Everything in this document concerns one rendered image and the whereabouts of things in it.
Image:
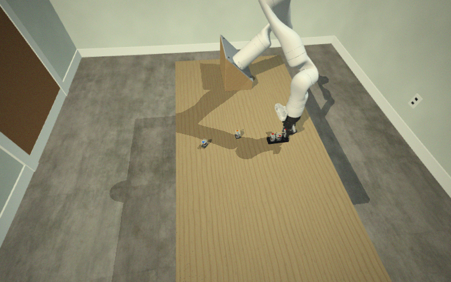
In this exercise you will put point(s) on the black rack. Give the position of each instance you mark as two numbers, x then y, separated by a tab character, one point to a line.
284	139

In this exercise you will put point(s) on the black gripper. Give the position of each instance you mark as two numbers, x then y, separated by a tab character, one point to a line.
290	123

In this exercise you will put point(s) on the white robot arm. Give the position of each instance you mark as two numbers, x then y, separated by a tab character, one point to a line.
279	18

